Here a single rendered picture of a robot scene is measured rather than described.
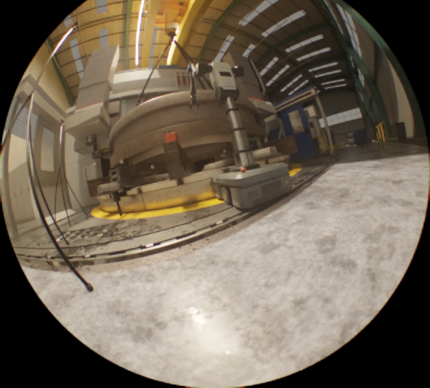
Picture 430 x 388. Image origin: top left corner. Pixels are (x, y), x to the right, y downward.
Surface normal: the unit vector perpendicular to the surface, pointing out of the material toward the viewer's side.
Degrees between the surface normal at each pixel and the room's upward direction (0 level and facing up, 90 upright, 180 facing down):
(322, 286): 0
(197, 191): 90
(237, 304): 0
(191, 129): 90
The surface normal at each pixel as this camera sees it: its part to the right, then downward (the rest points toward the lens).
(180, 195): 0.11, 0.01
